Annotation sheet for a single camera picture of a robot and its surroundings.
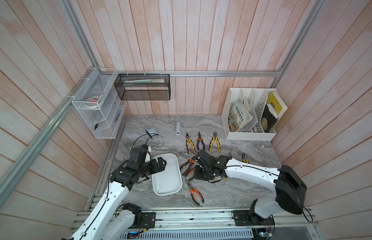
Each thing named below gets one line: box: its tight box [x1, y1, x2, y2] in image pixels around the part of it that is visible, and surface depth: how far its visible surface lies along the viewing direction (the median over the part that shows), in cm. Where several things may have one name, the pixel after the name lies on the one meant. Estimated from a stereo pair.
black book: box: [261, 103, 279, 133], surface depth 99 cm
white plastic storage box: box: [151, 153, 183, 196], surface depth 88 cm
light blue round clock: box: [146, 127, 159, 141], surface depth 103 cm
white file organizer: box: [221, 87, 289, 141], surface depth 102 cm
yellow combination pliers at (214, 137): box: [208, 131, 222, 153], surface depth 105 cm
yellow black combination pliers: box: [186, 132, 196, 155], surface depth 106 cm
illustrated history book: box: [227, 99, 253, 132], surface depth 100 cm
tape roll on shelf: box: [84, 97, 100, 108], surface depth 76 cm
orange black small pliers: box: [196, 131, 206, 151], surface depth 106 cm
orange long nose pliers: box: [184, 177, 205, 206], surface depth 83 cm
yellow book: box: [267, 91, 288, 119], surface depth 95 cm
